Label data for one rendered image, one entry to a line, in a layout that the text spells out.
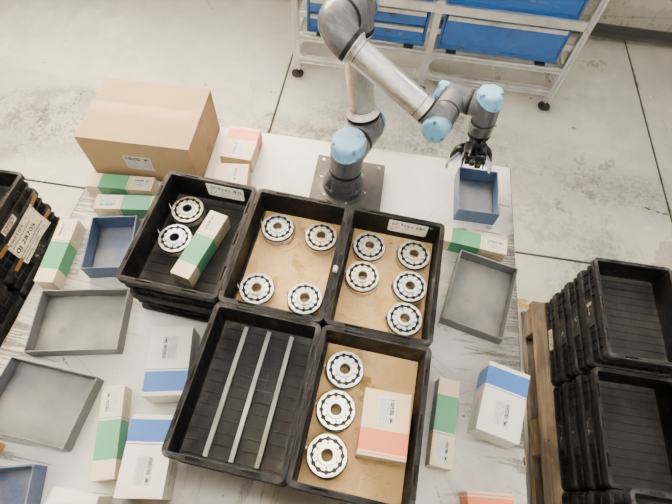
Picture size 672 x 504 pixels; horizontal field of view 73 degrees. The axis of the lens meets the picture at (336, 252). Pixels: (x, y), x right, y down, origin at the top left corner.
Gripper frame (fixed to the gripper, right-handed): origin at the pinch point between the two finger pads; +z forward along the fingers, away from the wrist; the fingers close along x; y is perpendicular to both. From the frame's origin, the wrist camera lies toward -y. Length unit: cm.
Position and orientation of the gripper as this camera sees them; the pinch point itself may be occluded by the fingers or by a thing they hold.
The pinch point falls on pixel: (467, 168)
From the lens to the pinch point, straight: 167.8
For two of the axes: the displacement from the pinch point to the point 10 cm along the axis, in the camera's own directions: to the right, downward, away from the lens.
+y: -1.8, 8.5, -4.9
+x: 9.8, 1.3, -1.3
